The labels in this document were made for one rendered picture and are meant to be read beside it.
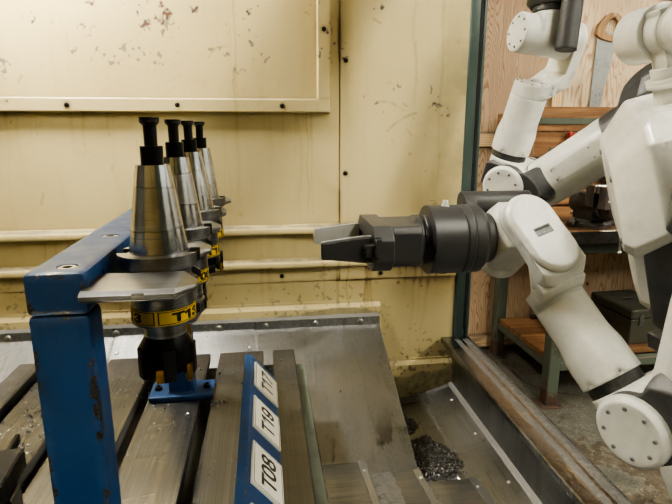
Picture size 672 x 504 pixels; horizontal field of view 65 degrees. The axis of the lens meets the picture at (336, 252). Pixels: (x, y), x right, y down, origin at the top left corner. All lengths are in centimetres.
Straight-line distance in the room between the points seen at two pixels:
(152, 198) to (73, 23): 88
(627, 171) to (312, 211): 74
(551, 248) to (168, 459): 55
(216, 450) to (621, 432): 49
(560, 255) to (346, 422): 61
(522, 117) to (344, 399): 66
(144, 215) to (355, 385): 84
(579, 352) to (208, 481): 47
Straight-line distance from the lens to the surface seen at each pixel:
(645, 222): 68
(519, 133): 104
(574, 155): 100
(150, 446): 81
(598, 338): 68
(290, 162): 122
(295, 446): 77
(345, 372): 121
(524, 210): 69
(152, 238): 42
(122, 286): 39
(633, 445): 66
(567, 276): 68
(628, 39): 78
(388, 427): 113
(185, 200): 53
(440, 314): 137
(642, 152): 66
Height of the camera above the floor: 132
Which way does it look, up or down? 13 degrees down
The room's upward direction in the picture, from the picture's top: straight up
